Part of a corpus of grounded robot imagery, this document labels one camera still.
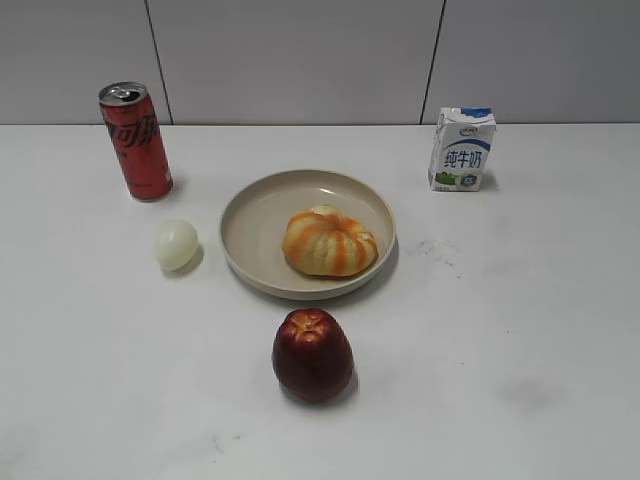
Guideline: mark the pale white egg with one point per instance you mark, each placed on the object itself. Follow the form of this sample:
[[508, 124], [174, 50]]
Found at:
[[175, 244]]

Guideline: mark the orange striped croissant bread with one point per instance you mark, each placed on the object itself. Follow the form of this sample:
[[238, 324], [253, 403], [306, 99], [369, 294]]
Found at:
[[322, 241]]

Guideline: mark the white blue milk carton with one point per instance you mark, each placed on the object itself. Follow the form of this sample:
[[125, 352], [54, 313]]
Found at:
[[462, 144]]

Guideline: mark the dark red apple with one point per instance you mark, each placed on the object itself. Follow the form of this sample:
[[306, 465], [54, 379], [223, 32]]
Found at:
[[311, 355]]

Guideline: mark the red cola can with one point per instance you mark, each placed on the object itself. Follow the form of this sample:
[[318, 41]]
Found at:
[[129, 116]]

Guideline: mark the beige round plate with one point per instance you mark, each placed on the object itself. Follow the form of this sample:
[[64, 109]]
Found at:
[[253, 226]]

